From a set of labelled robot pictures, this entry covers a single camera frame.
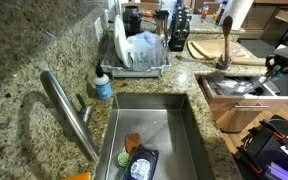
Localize wooden kitchen drawer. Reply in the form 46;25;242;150
197;74;288;133

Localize wooden rolling pin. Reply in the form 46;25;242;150
232;56;268;67

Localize black round lid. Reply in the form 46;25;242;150
250;87;265;96

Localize clear plastic bags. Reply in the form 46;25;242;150
208;76;255;96

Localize glass utensil jar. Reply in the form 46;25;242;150
215;42;242;71

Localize wooden spoon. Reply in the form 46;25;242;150
221;15;234;63

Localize thick wooden cutting board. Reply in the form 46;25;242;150
192;39;252;59

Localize white paper towel roll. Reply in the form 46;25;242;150
218;0;254;32

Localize black robot cart with clamps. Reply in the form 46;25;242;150
233;114;288;180

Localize thin wooden cutting board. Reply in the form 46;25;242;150
187;40;215;61

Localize black knife block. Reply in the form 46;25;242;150
168;4;192;52

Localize utensil caddy with brown sticks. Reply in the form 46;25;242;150
153;9;170;38

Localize clear plastic container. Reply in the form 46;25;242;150
127;30;167;71

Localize stainless steel sink basin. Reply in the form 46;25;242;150
94;92;215;180

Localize grey dish rack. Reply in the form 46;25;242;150
99;39;172;78

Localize black coffee canister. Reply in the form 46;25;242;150
122;4;143;37

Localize white plate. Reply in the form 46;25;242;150
113;14;132;68

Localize black tray with white label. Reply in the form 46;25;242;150
122;143;160;180

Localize blue label soap bottle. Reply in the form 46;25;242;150
93;64;113;100

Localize green scrubber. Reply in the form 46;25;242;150
117;150;132;169

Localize stainless steel faucet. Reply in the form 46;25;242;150
39;69;101;163

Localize orange sponge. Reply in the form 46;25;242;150
63;171;92;180

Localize metal drawer handle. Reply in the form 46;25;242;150
233;103;271;110

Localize white wall outlet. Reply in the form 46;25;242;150
93;16;104;43

